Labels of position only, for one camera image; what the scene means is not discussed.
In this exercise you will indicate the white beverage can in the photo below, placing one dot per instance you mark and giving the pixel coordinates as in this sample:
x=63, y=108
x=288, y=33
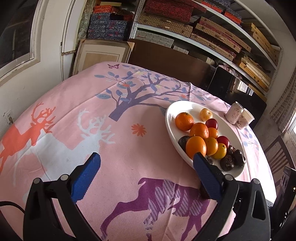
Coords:
x=234, y=113

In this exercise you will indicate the yellow orange kumquat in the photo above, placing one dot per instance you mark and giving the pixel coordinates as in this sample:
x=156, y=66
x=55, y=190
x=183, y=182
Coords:
x=221, y=152

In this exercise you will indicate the metal shelf with boxes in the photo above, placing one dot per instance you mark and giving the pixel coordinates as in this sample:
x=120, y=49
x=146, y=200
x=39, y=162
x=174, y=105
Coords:
x=228, y=30

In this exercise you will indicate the pink printed tablecloth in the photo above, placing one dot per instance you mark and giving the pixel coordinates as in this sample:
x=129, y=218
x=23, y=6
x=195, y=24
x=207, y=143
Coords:
x=144, y=190

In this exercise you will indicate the large orange tangerine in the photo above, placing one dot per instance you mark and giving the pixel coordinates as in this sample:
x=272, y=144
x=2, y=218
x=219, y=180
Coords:
x=184, y=121

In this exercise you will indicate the yellow brown potato fruit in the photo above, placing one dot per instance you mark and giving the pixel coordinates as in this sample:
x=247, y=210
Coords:
x=205, y=114

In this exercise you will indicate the white paper cup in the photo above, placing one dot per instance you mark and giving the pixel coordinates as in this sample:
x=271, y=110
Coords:
x=245, y=119

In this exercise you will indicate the white framed window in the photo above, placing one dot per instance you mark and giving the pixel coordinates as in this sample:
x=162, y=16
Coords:
x=21, y=27

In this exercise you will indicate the black glossy panel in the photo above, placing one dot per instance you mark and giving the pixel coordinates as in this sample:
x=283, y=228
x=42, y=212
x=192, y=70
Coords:
x=230, y=89

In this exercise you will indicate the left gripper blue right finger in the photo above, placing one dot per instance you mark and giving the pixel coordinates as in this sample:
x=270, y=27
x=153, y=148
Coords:
x=210, y=176

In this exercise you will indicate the dark red plum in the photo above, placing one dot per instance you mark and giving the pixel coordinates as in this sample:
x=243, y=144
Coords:
x=212, y=123

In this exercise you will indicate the dark water chestnut carved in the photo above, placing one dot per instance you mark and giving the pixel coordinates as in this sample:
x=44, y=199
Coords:
x=227, y=163

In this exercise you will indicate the small orange tangerine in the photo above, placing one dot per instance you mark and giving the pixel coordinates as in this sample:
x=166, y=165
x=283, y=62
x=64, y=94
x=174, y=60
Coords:
x=213, y=133

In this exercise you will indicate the white framed board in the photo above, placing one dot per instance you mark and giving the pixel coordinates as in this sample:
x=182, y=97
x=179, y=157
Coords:
x=93, y=51

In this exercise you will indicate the wooden chair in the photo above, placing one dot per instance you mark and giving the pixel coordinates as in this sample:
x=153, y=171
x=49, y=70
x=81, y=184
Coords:
x=278, y=157

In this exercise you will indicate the red plum large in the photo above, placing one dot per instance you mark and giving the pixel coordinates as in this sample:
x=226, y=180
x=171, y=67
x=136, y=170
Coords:
x=224, y=140

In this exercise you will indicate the white oval plate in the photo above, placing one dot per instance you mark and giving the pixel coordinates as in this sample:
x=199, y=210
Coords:
x=194, y=109

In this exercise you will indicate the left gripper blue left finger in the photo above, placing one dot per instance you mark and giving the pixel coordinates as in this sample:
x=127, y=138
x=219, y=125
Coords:
x=83, y=175

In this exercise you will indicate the orange fruit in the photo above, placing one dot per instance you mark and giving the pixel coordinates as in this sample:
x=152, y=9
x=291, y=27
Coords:
x=211, y=146

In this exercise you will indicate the orange tangerine behind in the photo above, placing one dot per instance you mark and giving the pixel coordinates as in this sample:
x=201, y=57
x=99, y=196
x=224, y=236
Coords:
x=200, y=130

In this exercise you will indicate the dark water chestnut front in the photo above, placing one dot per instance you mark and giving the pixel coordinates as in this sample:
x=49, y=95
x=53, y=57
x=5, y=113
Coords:
x=183, y=141

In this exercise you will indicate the blue patterned box stack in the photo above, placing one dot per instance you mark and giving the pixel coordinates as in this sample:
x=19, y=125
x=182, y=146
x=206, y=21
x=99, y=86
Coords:
x=109, y=23

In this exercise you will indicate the dark water chestnut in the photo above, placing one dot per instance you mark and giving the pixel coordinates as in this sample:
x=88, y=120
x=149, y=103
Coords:
x=231, y=150
x=183, y=141
x=239, y=158
x=209, y=160

